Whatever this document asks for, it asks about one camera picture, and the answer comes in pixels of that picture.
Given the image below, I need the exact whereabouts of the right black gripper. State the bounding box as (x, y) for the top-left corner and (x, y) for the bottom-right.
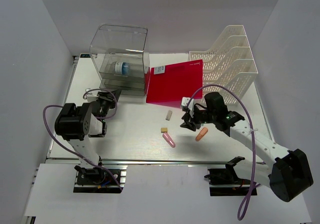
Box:
(180, 105), (217, 132)

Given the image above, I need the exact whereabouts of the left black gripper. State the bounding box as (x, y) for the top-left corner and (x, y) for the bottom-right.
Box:
(96, 88), (122, 122)

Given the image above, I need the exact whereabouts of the orange transparent capsule case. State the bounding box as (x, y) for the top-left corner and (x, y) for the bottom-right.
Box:
(195, 127), (208, 142)

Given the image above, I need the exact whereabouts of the pink transparent capsule case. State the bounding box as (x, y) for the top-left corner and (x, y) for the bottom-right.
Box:
(162, 132), (176, 148)

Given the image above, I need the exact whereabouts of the blue ink bottle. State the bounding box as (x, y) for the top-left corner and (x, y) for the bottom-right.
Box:
(114, 61), (131, 76)

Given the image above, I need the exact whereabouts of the clear acrylic drawer organizer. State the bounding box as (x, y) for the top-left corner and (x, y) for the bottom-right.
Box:
(89, 23), (151, 96)

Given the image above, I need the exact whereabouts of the red plastic folder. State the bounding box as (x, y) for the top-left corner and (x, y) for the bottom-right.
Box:
(146, 59), (203, 108)

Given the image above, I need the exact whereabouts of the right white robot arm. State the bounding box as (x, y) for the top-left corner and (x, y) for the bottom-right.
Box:
(181, 92), (314, 202)

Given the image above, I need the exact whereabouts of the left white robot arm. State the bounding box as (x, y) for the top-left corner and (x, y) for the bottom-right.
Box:
(54, 88), (122, 184)

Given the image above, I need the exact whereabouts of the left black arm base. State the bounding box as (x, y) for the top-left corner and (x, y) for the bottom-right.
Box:
(73, 165), (123, 194)

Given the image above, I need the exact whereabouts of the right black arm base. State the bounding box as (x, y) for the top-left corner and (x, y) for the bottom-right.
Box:
(204, 156), (251, 197)

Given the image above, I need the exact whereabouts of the white rectangular eraser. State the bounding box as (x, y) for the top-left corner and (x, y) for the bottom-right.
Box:
(165, 110), (173, 121)

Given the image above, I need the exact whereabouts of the small tan eraser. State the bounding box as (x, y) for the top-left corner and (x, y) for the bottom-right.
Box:
(160, 127), (168, 133)

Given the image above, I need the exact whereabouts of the white mesh file rack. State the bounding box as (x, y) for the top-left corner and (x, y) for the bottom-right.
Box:
(188, 25), (258, 99)

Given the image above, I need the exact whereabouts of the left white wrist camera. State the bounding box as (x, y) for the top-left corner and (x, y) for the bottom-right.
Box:
(82, 88), (99, 103)

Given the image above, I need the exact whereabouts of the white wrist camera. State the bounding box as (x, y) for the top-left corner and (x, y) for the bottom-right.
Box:
(82, 88), (99, 103)
(180, 97), (194, 112)

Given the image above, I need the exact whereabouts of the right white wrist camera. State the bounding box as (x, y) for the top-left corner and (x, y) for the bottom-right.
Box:
(180, 97), (194, 112)

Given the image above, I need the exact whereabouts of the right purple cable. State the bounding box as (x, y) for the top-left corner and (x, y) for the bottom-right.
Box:
(184, 84), (261, 221)

